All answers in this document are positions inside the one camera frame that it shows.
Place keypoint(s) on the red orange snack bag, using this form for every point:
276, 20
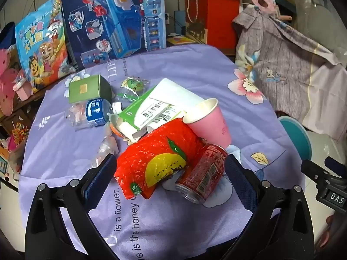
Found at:
155, 157

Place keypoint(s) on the white paper napkin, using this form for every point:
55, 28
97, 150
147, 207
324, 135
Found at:
171, 93

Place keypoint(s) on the red gift box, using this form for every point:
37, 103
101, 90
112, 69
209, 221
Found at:
210, 22

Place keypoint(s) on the pink butterfly wings toy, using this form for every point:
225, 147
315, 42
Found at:
8, 76

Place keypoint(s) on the pink paper cup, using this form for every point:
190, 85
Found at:
207, 121

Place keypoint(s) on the paw patrol gift bag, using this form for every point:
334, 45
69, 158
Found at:
41, 45

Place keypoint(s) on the red soda can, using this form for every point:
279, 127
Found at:
201, 177

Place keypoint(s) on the grey floral draped sheet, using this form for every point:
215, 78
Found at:
297, 75

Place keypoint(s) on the dark green small box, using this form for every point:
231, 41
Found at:
93, 87

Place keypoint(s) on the clear water bottle blue label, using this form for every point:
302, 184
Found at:
92, 113

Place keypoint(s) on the green candy wrapper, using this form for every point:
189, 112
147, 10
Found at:
132, 88

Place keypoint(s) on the teal trash bin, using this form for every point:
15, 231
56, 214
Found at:
298, 136

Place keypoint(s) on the yellow book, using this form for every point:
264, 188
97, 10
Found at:
179, 40

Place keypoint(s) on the person right hand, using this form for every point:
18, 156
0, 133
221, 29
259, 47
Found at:
326, 235

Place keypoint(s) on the clear plastic bag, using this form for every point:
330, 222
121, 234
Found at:
108, 146

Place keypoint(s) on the large blue toy box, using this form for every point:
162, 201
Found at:
102, 30

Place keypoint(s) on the pink gift box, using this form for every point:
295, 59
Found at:
22, 87

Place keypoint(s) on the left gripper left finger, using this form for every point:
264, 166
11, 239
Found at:
46, 235

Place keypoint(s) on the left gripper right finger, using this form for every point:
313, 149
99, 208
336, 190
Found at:
280, 226

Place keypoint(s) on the green white carton box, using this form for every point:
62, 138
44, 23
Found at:
145, 115

